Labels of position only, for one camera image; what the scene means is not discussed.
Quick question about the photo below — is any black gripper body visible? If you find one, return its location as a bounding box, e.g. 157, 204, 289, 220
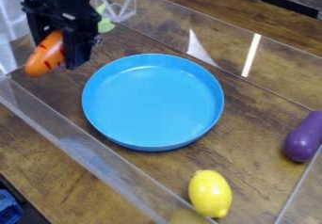
21, 0, 101, 36

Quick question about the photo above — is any yellow toy lemon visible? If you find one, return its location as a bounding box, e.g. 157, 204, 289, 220
188, 169, 232, 218

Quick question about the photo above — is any orange toy carrot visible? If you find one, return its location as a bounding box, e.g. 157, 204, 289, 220
23, 2, 117, 77

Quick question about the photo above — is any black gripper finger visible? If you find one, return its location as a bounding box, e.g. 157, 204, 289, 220
26, 13, 53, 44
62, 27, 96, 70

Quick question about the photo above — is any blue object at corner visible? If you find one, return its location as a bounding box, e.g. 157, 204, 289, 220
0, 189, 22, 224

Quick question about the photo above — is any blue round plate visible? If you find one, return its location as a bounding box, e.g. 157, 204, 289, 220
81, 54, 225, 152

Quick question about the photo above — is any clear acrylic enclosure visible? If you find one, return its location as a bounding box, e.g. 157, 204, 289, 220
0, 0, 322, 224

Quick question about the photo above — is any purple toy eggplant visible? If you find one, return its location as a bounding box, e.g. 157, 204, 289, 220
283, 111, 322, 162

